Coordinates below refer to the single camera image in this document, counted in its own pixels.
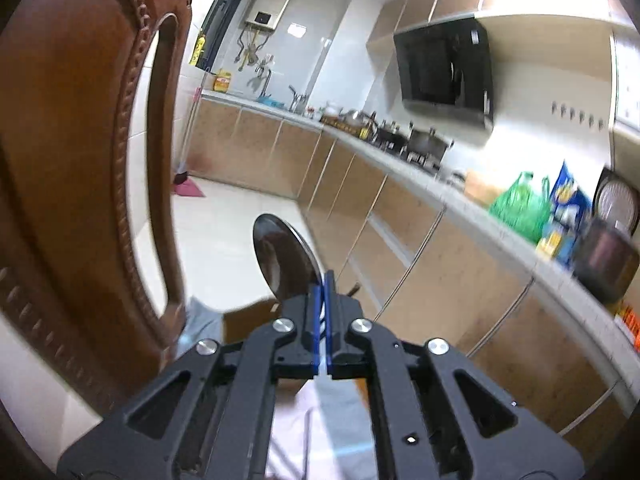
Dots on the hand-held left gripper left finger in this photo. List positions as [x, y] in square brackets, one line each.
[235, 360]

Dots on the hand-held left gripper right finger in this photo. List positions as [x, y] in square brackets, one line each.
[400, 360]

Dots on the wooden utensil holder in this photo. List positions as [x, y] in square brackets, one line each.
[245, 322]

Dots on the round-bowl spoon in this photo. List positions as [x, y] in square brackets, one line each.
[285, 255]

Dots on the checked grey pink cloth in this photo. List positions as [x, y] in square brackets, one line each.
[330, 425]

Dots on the beige kitchen counter cabinets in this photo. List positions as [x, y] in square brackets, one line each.
[450, 270]

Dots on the pink dustpan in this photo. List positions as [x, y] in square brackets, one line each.
[189, 189]

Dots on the orange paper bag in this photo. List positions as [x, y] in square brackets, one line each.
[477, 185]

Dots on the green plastic bag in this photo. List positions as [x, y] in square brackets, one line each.
[520, 205]

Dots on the grey lidded pot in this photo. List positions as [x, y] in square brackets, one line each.
[425, 147]

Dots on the broom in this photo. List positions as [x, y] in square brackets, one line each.
[184, 150]

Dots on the blue snack bag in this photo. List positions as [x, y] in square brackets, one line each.
[565, 210]

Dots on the black frying pan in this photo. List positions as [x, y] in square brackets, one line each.
[387, 135]

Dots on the dark rice cooker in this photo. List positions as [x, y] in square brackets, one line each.
[605, 260]

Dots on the carved wooden chair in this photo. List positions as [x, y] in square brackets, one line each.
[65, 160]

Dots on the blue basin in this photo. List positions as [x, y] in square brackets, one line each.
[265, 97]

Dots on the chrome sink faucet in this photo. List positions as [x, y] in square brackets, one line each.
[297, 97]

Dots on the round dial scale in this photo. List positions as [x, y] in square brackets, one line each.
[617, 200]

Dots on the yellow box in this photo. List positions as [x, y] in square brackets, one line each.
[222, 81]

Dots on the black range hood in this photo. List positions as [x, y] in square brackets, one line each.
[445, 67]

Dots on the yellow bottle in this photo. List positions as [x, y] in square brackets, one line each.
[200, 49]

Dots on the dark door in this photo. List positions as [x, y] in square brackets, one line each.
[220, 15]

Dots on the white water heater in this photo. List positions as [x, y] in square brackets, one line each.
[262, 7]

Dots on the wall hook rail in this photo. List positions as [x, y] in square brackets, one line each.
[580, 112]

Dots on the white wall outlet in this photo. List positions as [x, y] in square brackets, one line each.
[297, 30]

